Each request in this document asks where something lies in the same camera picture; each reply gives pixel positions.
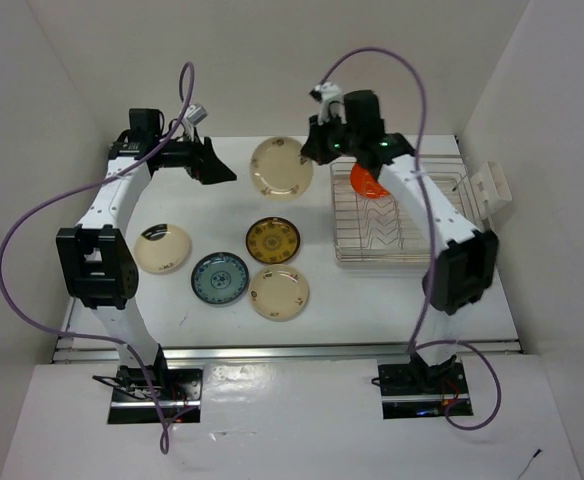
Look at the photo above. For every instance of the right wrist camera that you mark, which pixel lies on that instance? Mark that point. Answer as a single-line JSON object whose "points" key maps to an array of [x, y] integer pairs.
{"points": [[330, 97]]}

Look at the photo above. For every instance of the blue floral plate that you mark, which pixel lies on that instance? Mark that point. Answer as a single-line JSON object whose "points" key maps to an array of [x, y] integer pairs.
{"points": [[219, 278]]}

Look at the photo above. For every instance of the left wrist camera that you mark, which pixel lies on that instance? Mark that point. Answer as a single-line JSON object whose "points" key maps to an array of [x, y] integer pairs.
{"points": [[194, 115]]}

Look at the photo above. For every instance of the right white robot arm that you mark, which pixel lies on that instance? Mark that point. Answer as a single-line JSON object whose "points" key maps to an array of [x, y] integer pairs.
{"points": [[462, 257]]}

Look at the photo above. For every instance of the beige plate with green brushstroke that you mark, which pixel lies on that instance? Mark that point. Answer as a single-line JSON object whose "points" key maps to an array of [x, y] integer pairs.
{"points": [[162, 248]]}

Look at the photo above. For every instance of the beige plate with flower motifs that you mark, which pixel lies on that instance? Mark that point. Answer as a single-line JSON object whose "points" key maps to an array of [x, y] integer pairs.
{"points": [[279, 292]]}

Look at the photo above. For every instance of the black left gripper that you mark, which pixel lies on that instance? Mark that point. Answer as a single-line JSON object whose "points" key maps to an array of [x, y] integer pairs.
{"points": [[204, 165]]}

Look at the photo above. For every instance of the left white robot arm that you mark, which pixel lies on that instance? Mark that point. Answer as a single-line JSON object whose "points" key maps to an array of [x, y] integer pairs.
{"points": [[98, 268]]}

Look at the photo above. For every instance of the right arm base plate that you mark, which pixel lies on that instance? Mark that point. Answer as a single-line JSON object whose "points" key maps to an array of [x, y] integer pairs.
{"points": [[402, 397]]}

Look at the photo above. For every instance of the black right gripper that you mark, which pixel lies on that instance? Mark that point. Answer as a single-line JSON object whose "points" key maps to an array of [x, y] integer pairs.
{"points": [[314, 146]]}

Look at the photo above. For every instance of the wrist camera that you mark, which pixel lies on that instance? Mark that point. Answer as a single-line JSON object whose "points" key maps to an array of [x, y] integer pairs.
{"points": [[194, 115], [330, 97]]}

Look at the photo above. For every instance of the yellow plate with dark rim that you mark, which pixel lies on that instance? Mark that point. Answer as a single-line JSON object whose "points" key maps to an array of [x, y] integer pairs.
{"points": [[273, 240]]}

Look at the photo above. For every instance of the orange plastic plate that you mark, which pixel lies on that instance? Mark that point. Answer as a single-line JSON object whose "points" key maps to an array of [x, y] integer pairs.
{"points": [[365, 185]]}

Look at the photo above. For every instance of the aluminium frame rail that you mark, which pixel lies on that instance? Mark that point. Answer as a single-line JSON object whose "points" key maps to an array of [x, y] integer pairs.
{"points": [[367, 307]]}

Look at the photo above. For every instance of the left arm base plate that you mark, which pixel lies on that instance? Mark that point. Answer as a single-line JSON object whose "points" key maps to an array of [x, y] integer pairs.
{"points": [[179, 398]]}

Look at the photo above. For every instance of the wire dish rack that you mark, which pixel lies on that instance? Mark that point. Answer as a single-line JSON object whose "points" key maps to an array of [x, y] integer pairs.
{"points": [[379, 231]]}

